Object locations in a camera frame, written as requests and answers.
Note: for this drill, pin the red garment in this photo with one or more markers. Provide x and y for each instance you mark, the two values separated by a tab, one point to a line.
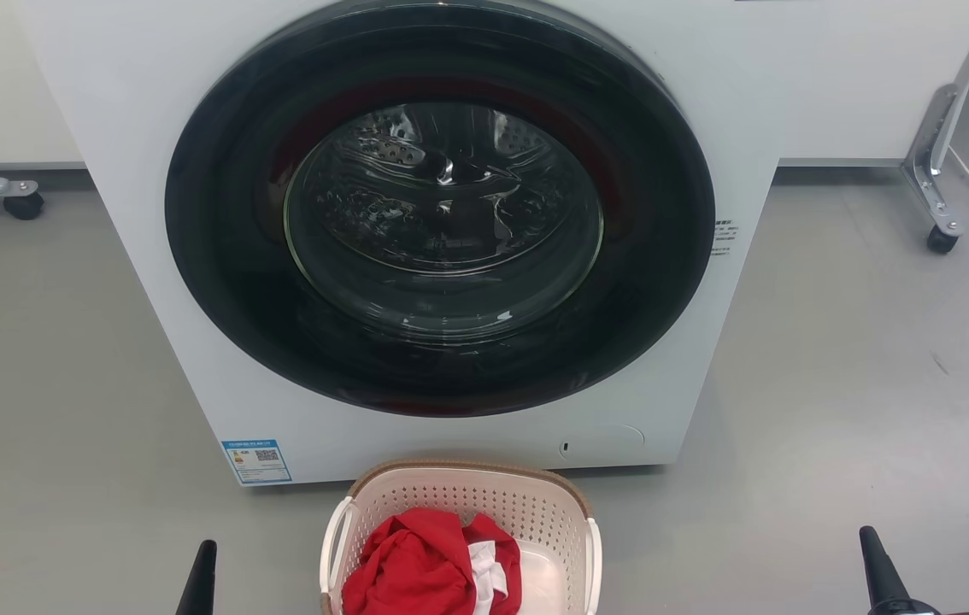
412	568

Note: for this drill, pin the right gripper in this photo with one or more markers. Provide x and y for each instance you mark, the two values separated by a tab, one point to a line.
920	609

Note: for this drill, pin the tall grey metal frame leg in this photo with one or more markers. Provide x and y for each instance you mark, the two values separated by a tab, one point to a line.
942	128

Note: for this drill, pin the white front-load washing machine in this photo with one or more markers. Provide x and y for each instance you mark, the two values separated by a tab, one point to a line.
151	256

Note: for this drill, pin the round black washing machine door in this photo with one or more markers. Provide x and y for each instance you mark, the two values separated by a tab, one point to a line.
228	213

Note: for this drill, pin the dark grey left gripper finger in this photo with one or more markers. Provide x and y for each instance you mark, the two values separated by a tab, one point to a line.
198	585

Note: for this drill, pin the white garment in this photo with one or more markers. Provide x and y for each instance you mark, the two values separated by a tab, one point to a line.
489	576

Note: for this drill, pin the small printed text sticker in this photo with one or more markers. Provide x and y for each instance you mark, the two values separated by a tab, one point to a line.
725	238

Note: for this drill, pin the cream perforated plastic laundry basket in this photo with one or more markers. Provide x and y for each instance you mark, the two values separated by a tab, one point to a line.
527	508

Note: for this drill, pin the black caster wheel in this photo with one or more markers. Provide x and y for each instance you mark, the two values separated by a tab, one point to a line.
24	206
942	240

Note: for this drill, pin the blue energy label sticker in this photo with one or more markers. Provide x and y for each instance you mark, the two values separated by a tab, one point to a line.
256	462

